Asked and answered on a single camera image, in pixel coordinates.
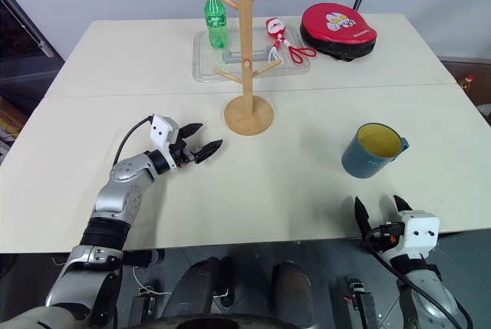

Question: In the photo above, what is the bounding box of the yellow bottle with red cap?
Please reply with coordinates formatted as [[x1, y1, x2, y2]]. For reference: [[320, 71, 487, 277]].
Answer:
[[458, 74, 475, 97]]

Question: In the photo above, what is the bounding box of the wooden mug tree stand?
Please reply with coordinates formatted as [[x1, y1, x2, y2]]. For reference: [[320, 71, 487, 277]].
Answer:
[[196, 0, 296, 137]]

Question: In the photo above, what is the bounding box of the colourful paper stack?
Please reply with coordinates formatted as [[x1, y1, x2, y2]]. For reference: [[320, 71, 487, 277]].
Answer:
[[0, 96, 30, 162]]

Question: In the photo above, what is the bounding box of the red white charm with cords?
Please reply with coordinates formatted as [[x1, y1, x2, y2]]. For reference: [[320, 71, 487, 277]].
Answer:
[[265, 16, 318, 66]]

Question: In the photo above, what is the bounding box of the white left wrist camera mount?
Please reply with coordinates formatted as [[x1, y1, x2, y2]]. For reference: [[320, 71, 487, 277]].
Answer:
[[148, 114, 181, 171]]

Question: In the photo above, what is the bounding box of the round red black pad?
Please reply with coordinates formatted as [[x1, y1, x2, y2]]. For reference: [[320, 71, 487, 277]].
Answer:
[[299, 2, 379, 63]]

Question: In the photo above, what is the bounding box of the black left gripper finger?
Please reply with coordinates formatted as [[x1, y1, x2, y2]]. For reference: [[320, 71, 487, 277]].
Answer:
[[193, 138, 225, 165], [180, 122, 204, 140]]

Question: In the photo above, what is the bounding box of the thin white wire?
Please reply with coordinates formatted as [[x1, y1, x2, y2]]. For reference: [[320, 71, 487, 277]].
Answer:
[[131, 265, 172, 298]]

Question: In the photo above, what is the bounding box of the dark rounded shape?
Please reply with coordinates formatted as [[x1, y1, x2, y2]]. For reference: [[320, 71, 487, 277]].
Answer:
[[162, 256, 222, 319], [271, 260, 318, 319]]

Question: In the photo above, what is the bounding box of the black box with wires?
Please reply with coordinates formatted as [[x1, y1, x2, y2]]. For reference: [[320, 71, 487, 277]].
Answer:
[[344, 275, 380, 329], [127, 289, 159, 327]]

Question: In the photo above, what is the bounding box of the green plastic bottle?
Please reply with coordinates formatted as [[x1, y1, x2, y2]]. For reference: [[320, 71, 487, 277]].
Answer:
[[203, 0, 230, 51]]

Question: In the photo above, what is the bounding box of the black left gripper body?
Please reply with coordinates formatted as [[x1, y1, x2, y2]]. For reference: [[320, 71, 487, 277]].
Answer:
[[168, 133, 199, 168]]

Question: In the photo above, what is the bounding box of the clear plastic tray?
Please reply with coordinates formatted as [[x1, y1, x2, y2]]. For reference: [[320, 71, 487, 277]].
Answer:
[[190, 23, 311, 84]]

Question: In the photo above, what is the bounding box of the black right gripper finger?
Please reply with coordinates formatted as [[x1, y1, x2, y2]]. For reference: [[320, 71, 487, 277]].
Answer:
[[353, 196, 373, 239], [392, 194, 414, 214]]

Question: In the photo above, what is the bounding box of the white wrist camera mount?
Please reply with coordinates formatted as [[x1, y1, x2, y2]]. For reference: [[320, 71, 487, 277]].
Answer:
[[397, 209, 441, 260], [148, 114, 181, 171]]

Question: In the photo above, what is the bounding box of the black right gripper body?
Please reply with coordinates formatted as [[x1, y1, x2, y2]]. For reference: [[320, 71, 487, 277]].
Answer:
[[364, 220, 407, 254]]

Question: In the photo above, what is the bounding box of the blue mug yellow inside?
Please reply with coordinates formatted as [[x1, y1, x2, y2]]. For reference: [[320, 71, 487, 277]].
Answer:
[[341, 122, 411, 180]]

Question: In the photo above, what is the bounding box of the dark cabinet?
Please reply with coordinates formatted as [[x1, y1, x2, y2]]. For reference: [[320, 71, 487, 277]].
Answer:
[[0, 0, 67, 116]]

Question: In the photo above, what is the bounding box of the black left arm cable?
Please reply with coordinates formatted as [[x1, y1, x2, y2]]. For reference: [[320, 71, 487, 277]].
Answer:
[[114, 115, 155, 166]]

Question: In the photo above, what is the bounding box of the dark furniture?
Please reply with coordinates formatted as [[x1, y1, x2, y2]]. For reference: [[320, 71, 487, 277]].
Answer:
[[440, 59, 491, 127]]

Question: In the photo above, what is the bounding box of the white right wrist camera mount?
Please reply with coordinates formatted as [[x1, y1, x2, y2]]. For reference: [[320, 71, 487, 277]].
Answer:
[[397, 209, 441, 260]]

